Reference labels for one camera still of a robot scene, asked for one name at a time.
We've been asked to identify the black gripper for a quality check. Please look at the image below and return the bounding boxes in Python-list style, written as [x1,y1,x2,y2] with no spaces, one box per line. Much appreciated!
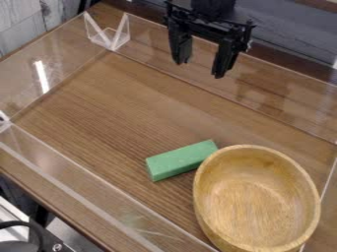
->
[165,0,257,79]

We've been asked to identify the green rectangular block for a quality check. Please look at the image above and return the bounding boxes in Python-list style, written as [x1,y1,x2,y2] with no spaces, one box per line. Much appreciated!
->
[146,140,218,182]

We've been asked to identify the brown wooden bowl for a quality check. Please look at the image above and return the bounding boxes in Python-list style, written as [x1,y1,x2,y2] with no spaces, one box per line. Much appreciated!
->
[193,145,321,252]

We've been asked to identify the clear acrylic tray walls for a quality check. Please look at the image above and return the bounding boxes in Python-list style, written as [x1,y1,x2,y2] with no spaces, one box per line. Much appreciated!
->
[0,7,337,252]

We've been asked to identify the black cable bottom left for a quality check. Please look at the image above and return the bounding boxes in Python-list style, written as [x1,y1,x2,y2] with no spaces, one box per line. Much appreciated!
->
[0,220,44,252]

